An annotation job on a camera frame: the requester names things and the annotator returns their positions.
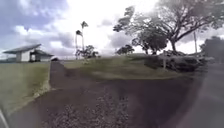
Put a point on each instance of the thin pole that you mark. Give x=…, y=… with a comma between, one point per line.
x=195, y=42

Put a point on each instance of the small white building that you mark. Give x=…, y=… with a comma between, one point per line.
x=28, y=53

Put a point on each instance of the dark gravel path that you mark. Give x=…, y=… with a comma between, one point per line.
x=110, y=100

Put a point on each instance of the wooden post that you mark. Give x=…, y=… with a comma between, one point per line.
x=164, y=60

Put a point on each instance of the tall palm tree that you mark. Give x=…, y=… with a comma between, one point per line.
x=83, y=35
x=78, y=43

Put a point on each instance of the grass slope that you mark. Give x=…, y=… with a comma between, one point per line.
x=123, y=66

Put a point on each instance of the large spreading tree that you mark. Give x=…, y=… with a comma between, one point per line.
x=180, y=20

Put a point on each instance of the dark bushy tree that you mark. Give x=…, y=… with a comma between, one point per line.
x=87, y=52

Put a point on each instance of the dark round bush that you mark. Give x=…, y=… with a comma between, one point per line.
x=214, y=48

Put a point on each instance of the green grass lawn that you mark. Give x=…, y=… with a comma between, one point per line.
x=20, y=80

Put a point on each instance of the dark low tree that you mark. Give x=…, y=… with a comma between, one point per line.
x=125, y=50

